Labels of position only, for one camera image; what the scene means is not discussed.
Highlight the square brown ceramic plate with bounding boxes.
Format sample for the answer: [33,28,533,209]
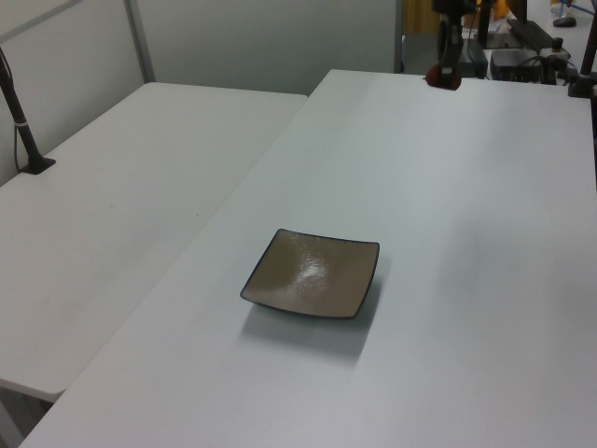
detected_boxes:
[239,228,381,321]

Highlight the dark brown upright pole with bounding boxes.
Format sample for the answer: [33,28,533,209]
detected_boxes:
[475,0,494,49]

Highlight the dark camera pole with clamp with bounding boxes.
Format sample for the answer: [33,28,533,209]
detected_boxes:
[565,27,597,100]

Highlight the emergency stop button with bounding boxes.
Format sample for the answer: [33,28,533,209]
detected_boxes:
[548,36,573,61]

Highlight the black electronics box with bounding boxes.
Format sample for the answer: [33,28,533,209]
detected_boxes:
[490,48,546,84]

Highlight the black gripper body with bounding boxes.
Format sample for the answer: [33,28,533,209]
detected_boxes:
[431,0,478,16]

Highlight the small reddish-brown round food item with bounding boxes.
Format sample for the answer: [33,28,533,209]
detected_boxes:
[423,63,463,91]

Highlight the yellow curtain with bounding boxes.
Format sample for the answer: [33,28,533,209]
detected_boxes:
[402,0,440,35]

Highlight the white folding side table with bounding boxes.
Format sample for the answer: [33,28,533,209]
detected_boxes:
[0,81,310,403]

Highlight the black monitor stand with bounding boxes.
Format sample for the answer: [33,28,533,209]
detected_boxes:
[505,0,552,49]

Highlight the black camera pole with base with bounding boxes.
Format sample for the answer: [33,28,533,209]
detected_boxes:
[0,46,58,176]

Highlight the blue cable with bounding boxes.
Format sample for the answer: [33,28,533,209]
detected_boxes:
[558,0,597,16]

